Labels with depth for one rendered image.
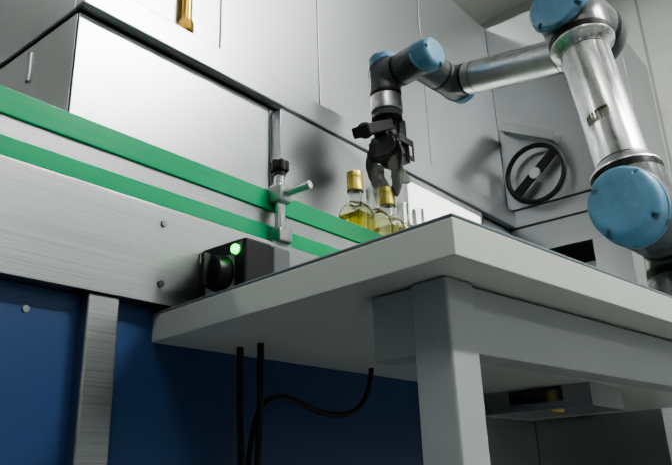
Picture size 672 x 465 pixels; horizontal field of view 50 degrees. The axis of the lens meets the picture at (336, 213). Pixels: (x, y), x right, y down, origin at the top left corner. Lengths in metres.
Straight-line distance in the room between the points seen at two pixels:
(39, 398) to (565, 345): 0.53
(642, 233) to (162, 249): 0.70
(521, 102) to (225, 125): 1.39
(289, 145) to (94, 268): 0.82
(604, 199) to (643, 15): 3.34
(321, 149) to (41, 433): 1.03
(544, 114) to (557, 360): 1.87
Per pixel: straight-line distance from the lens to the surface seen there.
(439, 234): 0.58
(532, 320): 0.74
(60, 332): 0.82
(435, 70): 1.67
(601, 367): 0.85
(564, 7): 1.40
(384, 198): 1.58
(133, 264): 0.86
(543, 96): 2.61
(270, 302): 0.71
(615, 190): 1.20
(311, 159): 1.61
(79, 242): 0.83
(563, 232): 2.42
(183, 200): 0.96
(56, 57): 1.37
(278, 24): 1.75
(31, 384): 0.80
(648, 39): 4.42
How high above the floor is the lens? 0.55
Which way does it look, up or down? 21 degrees up
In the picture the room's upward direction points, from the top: 2 degrees counter-clockwise
